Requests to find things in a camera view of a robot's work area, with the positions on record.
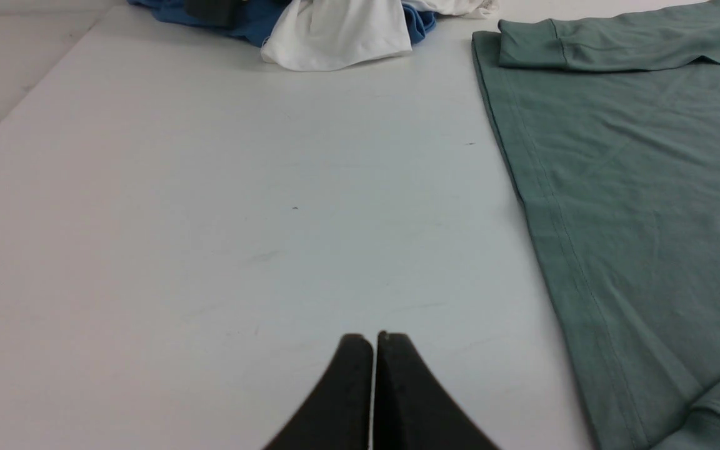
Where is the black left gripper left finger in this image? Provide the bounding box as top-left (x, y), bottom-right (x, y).
top-left (265, 334), bottom-right (374, 449)

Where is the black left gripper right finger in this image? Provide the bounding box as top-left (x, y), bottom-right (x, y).
top-left (372, 331), bottom-right (498, 449)

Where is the blue garment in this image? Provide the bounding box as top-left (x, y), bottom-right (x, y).
top-left (127, 0), bottom-right (437, 48)

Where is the green long sleeve shirt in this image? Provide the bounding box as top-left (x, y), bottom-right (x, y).
top-left (472, 1), bottom-right (720, 449)

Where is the dark green garment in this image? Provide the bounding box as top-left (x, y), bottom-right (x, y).
top-left (184, 0), bottom-right (244, 28)

